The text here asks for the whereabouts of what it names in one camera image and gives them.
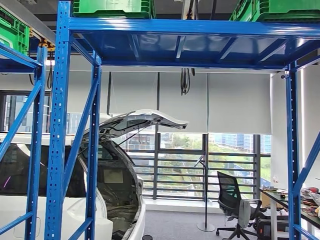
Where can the short ceiling light panel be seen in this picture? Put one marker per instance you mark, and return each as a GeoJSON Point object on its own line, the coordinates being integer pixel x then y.
{"type": "Point", "coordinates": [50, 62]}

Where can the black mesh office chair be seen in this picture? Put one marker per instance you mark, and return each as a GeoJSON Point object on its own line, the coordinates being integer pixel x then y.
{"type": "Point", "coordinates": [227, 192]}

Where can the dark framed window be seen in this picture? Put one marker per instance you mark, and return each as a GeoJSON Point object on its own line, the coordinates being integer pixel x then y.
{"type": "Point", "coordinates": [12, 106]}

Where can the grey cloth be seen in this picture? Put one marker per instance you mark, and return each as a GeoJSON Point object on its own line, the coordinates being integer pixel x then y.
{"type": "Point", "coordinates": [244, 213]}

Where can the black round object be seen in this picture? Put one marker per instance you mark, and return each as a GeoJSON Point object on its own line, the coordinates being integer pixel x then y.
{"type": "Point", "coordinates": [147, 238]}

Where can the dark desk with white legs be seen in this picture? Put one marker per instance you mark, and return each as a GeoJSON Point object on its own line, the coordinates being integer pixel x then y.
{"type": "Point", "coordinates": [275, 196]}

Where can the white car tailgate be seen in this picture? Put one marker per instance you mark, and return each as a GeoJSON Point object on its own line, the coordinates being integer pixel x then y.
{"type": "Point", "coordinates": [149, 117]}

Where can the green plastic crate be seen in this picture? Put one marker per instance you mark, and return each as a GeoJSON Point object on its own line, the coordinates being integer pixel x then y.
{"type": "Point", "coordinates": [15, 33]}
{"type": "Point", "coordinates": [112, 8]}
{"type": "Point", "coordinates": [275, 10]}

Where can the grey window railing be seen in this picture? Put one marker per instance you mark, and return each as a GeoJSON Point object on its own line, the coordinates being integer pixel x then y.
{"type": "Point", "coordinates": [156, 165]}

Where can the black equipment case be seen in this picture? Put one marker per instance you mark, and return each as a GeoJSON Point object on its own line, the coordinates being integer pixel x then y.
{"type": "Point", "coordinates": [267, 228]}

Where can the narrow blue metal shelf rack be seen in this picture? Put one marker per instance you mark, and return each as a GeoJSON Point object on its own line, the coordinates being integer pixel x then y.
{"type": "Point", "coordinates": [35, 132]}

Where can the cardboard box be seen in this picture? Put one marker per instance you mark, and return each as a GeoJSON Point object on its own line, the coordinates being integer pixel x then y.
{"type": "Point", "coordinates": [266, 200]}

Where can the grey roller blind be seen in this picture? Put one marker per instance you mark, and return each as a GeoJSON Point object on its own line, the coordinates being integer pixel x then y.
{"type": "Point", "coordinates": [80, 86]}
{"type": "Point", "coordinates": [170, 109]}
{"type": "Point", "coordinates": [135, 92]}
{"type": "Point", "coordinates": [240, 102]}

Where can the white car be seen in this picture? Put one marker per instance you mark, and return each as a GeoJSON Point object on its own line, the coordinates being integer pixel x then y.
{"type": "Point", "coordinates": [117, 198]}

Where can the large blue metal shelf rack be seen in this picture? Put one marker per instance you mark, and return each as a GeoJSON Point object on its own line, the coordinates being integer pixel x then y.
{"type": "Point", "coordinates": [59, 99]}

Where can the black floor stand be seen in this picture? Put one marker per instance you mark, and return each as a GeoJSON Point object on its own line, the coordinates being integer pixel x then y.
{"type": "Point", "coordinates": [205, 198]}

